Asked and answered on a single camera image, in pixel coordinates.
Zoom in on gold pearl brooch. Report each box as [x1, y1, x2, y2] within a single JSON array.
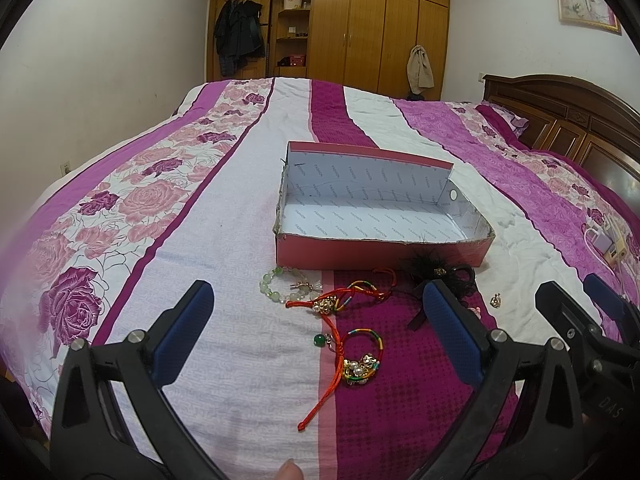
[[490, 292, 501, 308]]

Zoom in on black feather hair accessory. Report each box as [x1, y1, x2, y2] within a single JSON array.
[[402, 255, 477, 332]]

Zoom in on red cord pearl bracelet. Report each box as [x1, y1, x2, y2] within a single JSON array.
[[296, 327, 385, 432]]

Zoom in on red cord bracelet with charms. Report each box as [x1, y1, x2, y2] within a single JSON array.
[[284, 268, 398, 317]]

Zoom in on green jade bead bracelet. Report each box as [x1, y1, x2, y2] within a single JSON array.
[[258, 265, 324, 305]]

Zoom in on person's left hand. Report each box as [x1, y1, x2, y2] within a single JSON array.
[[274, 460, 304, 480]]

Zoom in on dark wooden headboard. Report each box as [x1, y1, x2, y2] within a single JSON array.
[[484, 75, 640, 212]]

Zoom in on purple pillow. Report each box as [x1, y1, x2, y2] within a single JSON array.
[[475, 101, 528, 138]]

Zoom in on pink cardboard box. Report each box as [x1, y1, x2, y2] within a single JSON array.
[[273, 141, 496, 271]]

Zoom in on beige hanging coat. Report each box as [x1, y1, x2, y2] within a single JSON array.
[[407, 44, 435, 94]]

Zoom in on wooden wardrobe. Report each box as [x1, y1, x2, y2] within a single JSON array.
[[207, 0, 450, 100]]

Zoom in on red item on shelf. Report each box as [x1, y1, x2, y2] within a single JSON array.
[[288, 54, 306, 66]]

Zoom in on dark hanging jackets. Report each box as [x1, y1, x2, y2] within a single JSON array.
[[213, 0, 266, 78]]

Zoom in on white box on shelf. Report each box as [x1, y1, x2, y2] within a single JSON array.
[[282, 0, 303, 11]]

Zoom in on white charger with cable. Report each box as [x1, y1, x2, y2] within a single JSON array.
[[584, 220, 628, 271]]

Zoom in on framed wall picture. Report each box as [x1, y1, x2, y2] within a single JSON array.
[[558, 0, 622, 35]]

